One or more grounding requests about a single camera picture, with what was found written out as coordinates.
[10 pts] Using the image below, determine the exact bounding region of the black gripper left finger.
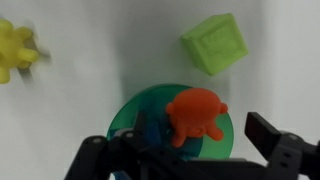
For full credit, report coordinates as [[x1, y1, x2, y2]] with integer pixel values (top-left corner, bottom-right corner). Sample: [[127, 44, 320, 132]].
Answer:
[[64, 111, 188, 180]]

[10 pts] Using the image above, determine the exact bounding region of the green plastic bowl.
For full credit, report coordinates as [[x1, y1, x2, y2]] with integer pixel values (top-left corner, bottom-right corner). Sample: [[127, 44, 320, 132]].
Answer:
[[106, 83, 235, 180]]

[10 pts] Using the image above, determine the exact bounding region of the orange octopus toy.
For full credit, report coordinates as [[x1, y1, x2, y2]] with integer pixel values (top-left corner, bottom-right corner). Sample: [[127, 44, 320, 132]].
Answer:
[[165, 87, 229, 149]]

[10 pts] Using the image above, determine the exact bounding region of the lime green foam block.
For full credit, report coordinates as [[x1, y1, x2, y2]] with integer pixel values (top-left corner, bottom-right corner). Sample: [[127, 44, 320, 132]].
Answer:
[[180, 12, 250, 77]]

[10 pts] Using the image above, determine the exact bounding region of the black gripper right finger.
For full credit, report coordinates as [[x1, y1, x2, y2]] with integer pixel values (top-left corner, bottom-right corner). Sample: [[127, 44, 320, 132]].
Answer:
[[244, 111, 320, 180]]

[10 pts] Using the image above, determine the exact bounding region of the blue foam block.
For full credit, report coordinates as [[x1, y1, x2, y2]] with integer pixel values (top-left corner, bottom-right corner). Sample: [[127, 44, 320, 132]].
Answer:
[[111, 119, 169, 158]]

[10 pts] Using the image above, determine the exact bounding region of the yellow spiky toy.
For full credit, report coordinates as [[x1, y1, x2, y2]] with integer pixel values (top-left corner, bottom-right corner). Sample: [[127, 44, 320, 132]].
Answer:
[[0, 18, 41, 85]]

